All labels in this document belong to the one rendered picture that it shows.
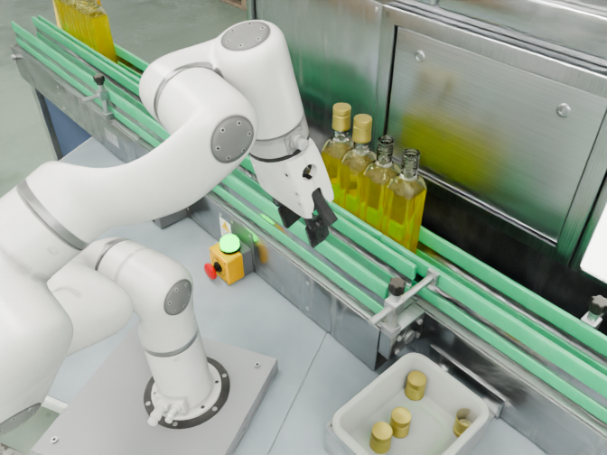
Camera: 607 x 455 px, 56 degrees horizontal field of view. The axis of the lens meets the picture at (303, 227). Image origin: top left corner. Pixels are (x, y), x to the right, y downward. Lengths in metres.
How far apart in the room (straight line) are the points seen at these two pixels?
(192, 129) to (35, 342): 0.23
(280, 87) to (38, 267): 0.28
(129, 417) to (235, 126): 0.69
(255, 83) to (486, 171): 0.62
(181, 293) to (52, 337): 0.34
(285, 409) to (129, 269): 0.40
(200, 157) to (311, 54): 0.89
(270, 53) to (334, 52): 0.76
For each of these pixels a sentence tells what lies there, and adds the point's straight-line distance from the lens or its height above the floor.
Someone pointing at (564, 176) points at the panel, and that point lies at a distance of 1.02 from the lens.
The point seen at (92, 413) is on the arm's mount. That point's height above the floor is 0.77.
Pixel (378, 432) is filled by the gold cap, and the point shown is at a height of 0.81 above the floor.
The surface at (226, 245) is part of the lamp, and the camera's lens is 1.24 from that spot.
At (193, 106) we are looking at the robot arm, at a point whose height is 1.43.
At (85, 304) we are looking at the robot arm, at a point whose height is 1.13.
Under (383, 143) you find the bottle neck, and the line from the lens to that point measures 1.02.
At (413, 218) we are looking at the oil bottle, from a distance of 1.06.
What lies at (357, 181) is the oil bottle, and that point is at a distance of 1.09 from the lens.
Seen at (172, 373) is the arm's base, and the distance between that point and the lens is 0.97.
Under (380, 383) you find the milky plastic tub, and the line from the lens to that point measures 1.02.
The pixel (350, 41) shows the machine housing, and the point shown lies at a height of 1.21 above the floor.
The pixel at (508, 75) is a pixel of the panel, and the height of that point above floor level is 1.27.
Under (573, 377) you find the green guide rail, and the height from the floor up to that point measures 0.93.
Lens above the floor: 1.66
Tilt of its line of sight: 39 degrees down
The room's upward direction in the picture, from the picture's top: straight up
